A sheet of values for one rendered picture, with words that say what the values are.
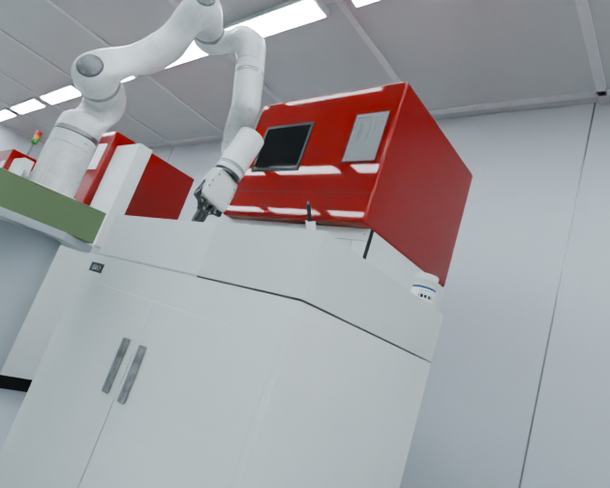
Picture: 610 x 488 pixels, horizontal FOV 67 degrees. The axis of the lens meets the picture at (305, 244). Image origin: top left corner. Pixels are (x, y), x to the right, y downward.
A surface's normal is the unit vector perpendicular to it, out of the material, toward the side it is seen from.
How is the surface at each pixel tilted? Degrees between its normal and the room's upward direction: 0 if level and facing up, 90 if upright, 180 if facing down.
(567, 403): 90
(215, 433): 90
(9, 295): 90
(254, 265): 90
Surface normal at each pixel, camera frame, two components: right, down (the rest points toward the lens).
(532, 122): -0.60, -0.38
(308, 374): 0.74, 0.08
